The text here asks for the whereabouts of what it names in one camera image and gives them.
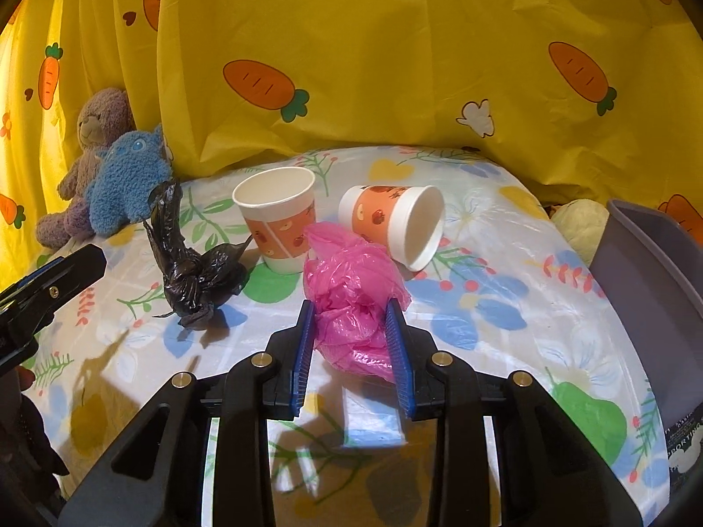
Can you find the blue plush toy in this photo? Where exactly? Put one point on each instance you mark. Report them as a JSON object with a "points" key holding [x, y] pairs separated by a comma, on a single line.
{"points": [[123, 181]]}

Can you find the floral fruit-print tablecloth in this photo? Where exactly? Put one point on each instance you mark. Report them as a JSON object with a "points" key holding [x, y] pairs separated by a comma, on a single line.
{"points": [[494, 340]]}

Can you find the purple-brown teddy bear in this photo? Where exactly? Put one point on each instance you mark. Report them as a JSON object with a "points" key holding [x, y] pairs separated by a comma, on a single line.
{"points": [[101, 115]]}

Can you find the yellow carrot-print curtain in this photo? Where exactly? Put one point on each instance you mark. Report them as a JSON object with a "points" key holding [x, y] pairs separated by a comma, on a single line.
{"points": [[384, 66]]}

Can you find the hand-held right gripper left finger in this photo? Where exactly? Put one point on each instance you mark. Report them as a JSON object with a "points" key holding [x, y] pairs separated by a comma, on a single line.
{"points": [[304, 362]]}

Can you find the black plastic bag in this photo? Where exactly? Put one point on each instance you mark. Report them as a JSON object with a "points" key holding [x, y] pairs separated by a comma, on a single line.
{"points": [[186, 274]]}

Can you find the pale yellow round object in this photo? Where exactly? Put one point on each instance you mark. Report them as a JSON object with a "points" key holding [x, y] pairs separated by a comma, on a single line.
{"points": [[579, 228]]}

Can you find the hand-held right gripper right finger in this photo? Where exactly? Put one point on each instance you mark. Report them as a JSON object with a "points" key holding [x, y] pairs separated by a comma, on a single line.
{"points": [[396, 362]]}

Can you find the black printed packet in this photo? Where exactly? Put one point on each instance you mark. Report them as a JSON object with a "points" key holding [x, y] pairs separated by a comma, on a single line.
{"points": [[684, 444]]}

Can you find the orange fruit-print paper cup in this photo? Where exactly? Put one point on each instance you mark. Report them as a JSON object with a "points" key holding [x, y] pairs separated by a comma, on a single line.
{"points": [[274, 230], [379, 214]]}

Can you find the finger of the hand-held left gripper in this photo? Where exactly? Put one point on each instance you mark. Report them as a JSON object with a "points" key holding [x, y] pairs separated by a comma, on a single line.
{"points": [[38, 279], [55, 291]]}

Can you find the pink plastic bag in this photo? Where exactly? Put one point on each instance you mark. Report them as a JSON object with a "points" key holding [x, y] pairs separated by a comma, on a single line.
{"points": [[351, 285]]}

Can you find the grey plastic bin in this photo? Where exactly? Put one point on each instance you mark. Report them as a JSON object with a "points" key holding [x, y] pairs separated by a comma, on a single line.
{"points": [[648, 313]]}

